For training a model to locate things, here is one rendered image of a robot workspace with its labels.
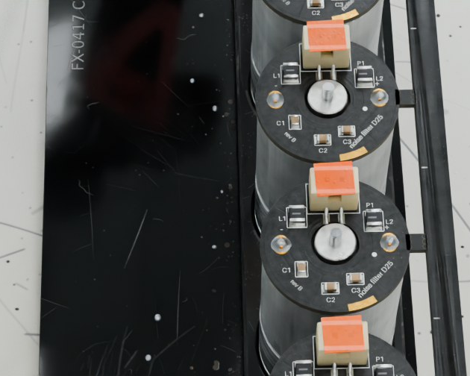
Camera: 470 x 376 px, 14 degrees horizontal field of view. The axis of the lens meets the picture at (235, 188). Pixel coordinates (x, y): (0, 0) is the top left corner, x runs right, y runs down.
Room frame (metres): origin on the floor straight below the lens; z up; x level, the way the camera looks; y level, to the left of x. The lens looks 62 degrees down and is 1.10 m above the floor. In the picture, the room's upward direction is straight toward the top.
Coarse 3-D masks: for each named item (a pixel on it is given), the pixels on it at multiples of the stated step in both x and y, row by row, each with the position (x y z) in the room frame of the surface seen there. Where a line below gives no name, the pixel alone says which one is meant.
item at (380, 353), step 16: (288, 352) 0.12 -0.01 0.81; (304, 352) 0.12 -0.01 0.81; (384, 352) 0.12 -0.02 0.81; (288, 368) 0.12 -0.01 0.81; (304, 368) 0.12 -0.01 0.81; (320, 368) 0.12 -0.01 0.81; (336, 368) 0.12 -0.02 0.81; (352, 368) 0.12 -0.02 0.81; (368, 368) 0.12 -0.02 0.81; (384, 368) 0.12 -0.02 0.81; (400, 368) 0.12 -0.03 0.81
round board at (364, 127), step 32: (288, 64) 0.17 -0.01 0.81; (352, 64) 0.18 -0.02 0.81; (384, 64) 0.18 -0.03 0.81; (256, 96) 0.17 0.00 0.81; (288, 96) 0.17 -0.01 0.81; (352, 96) 0.17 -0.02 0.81; (288, 128) 0.16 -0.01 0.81; (320, 128) 0.16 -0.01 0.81; (352, 128) 0.16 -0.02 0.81; (384, 128) 0.16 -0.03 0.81; (320, 160) 0.16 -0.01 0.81; (352, 160) 0.16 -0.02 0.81
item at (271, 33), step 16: (256, 0) 0.19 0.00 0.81; (256, 16) 0.19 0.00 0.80; (272, 16) 0.19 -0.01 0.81; (368, 16) 0.19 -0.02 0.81; (256, 32) 0.19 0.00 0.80; (272, 32) 0.19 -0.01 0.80; (288, 32) 0.19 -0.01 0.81; (352, 32) 0.19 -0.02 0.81; (368, 32) 0.19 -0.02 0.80; (256, 48) 0.19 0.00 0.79; (272, 48) 0.19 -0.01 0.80; (368, 48) 0.19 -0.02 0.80; (256, 64) 0.19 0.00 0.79; (256, 80) 0.19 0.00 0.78
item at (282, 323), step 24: (312, 240) 0.14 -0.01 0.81; (336, 264) 0.14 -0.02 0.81; (264, 288) 0.14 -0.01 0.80; (264, 312) 0.14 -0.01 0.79; (288, 312) 0.13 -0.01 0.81; (312, 312) 0.13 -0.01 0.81; (360, 312) 0.13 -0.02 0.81; (384, 312) 0.13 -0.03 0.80; (264, 336) 0.14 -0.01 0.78; (288, 336) 0.13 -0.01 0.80; (384, 336) 0.13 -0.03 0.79; (264, 360) 0.14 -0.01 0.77
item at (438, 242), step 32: (416, 0) 0.19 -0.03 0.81; (416, 32) 0.18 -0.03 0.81; (416, 64) 0.18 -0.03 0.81; (416, 96) 0.17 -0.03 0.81; (416, 128) 0.16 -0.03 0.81; (448, 192) 0.15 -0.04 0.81; (448, 224) 0.14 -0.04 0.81; (448, 256) 0.14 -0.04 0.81; (448, 288) 0.13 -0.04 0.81; (448, 320) 0.13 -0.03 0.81; (448, 352) 0.12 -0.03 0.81
